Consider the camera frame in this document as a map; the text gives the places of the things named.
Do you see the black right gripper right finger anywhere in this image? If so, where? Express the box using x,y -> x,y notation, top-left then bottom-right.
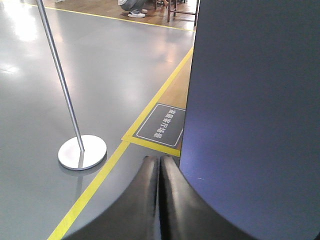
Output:
158,155 -> 254,240

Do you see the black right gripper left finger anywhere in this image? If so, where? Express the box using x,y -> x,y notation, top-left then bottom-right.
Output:
64,156 -> 159,240

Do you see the fridge door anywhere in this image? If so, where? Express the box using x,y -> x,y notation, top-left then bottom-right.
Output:
181,0 -> 320,240

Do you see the silver pole stand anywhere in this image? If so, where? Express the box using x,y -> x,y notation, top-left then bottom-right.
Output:
36,0 -> 107,171

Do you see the dark floor sign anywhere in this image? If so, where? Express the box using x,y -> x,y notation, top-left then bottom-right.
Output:
134,103 -> 186,148

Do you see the wooden dining chair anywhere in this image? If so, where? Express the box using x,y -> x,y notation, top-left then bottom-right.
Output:
151,0 -> 201,28

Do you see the standing person in jeans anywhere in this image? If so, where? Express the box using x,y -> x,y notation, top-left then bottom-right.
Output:
118,0 -> 148,18

